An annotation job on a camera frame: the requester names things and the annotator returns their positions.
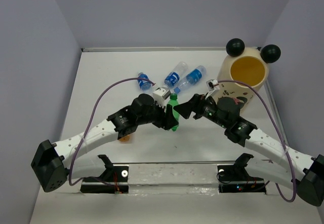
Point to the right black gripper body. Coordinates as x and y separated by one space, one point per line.
203 106

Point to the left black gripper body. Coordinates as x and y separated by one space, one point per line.
156 116

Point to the green plastic bottle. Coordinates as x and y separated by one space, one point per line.
173 101

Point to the blue label water bottle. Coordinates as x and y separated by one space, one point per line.
190 79
143 82
175 75

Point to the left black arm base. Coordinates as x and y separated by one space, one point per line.
113 180

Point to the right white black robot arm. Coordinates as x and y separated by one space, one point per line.
289 167

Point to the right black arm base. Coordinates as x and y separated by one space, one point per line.
235 179

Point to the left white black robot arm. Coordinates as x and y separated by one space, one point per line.
54 162

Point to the cream bin with black ears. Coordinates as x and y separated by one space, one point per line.
242 68

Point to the left orange pill bottle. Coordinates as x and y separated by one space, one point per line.
125 138

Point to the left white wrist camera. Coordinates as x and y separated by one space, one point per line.
161 94

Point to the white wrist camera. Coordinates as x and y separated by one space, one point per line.
161 94
213 86

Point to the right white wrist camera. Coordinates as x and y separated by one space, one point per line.
213 86

